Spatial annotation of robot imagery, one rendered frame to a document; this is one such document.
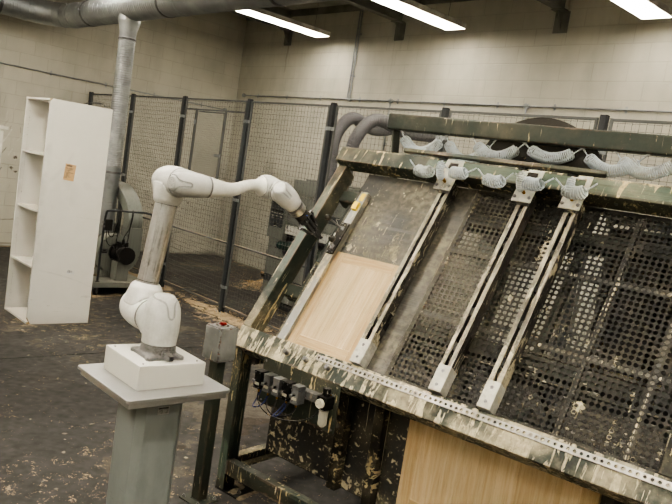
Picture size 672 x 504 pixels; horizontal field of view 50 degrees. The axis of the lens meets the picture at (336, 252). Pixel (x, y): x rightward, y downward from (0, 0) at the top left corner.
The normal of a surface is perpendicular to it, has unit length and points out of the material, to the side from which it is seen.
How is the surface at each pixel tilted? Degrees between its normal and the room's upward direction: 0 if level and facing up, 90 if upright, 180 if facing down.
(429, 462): 90
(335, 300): 56
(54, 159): 90
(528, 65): 90
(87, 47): 90
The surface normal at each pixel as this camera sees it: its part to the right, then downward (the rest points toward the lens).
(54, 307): 0.67, 0.18
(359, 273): -0.44, -0.55
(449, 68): -0.73, -0.04
